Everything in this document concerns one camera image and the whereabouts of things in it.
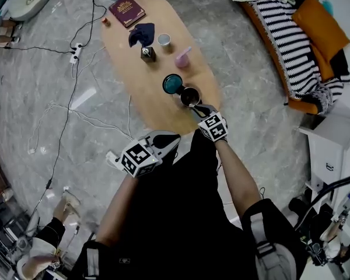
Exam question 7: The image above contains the long white cable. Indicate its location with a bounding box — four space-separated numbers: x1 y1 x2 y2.
27 102 135 156

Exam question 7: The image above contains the white power strip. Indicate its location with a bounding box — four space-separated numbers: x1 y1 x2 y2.
69 42 84 65

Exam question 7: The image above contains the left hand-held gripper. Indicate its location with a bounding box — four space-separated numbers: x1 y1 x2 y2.
119 129 182 179

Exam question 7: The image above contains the round white pet bed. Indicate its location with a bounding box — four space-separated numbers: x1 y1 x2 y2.
8 0 59 22

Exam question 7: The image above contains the person's black clothing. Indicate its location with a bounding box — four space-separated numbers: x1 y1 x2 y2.
69 128 307 280

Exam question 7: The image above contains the dark blue cloth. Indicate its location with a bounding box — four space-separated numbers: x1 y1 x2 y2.
128 22 156 48

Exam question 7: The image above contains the long black cable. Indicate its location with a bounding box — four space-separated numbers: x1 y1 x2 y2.
29 59 79 224

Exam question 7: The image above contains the orange sofa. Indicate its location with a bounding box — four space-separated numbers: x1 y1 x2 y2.
226 0 350 115

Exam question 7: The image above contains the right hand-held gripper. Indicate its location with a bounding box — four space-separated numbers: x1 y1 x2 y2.
189 103 229 143

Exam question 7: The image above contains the black and white striped blanket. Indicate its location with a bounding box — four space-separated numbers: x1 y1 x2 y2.
255 0 350 113

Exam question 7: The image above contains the pink cup with straw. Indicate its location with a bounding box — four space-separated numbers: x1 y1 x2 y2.
174 45 193 68

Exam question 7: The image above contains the white cabinet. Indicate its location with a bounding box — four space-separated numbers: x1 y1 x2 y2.
297 99 350 204

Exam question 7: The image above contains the white cup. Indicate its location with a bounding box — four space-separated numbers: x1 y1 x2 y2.
157 33 172 48

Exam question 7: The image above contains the maroon book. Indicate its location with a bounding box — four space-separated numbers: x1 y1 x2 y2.
108 0 146 29

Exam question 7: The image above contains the grey shoulder strap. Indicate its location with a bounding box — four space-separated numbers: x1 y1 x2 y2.
249 211 297 280
84 245 102 278

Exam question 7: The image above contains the person's right forearm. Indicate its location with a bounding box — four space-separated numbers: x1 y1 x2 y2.
215 140 262 215

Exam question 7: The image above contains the person's left forearm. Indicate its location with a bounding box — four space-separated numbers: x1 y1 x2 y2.
95 175 141 247

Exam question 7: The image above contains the steel electric kettle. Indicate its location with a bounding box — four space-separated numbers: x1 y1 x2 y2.
162 73 202 108

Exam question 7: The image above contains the orange cushion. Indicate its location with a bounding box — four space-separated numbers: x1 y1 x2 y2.
291 0 350 62

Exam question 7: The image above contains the oval wooden coffee table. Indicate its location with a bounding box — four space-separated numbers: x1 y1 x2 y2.
100 0 222 136

